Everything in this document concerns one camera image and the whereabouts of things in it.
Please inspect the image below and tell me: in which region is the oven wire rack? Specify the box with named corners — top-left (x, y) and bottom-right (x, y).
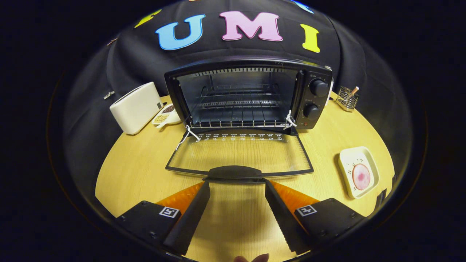
top-left (189, 84), bottom-right (292, 128)

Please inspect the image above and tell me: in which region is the black oven knob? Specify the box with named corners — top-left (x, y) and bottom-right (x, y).
top-left (303, 103), bottom-right (321, 120)
top-left (309, 79), bottom-right (329, 97)

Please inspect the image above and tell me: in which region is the black toaster oven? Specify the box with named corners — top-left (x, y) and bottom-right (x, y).
top-left (165, 58), bottom-right (333, 136)

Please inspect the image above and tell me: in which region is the white divided seed dish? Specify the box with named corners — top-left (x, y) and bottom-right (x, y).
top-left (152, 104), bottom-right (181, 128)

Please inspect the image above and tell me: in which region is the white string tie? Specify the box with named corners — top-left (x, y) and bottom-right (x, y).
top-left (176, 125), bottom-right (201, 150)
top-left (284, 110), bottom-right (297, 130)

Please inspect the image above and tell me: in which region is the cream square plate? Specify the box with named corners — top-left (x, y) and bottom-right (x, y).
top-left (338, 147), bottom-right (380, 199)

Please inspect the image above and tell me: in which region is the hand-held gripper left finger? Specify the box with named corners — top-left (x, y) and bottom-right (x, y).
top-left (116, 180), bottom-right (211, 256)

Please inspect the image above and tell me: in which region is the metal wire holder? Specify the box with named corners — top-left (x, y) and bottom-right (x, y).
top-left (336, 86), bottom-right (360, 111)

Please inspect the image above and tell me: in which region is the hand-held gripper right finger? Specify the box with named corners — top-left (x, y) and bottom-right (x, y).
top-left (264, 179), bottom-right (366, 256)

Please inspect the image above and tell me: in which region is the pink ham slice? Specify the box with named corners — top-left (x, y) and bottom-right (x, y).
top-left (352, 164), bottom-right (371, 190)

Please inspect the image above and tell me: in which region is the glass toaster oven door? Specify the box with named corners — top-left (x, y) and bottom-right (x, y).
top-left (166, 129), bottom-right (314, 182)

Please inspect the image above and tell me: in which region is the white bread toaster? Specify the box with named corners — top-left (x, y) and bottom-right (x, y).
top-left (110, 82), bottom-right (163, 135)

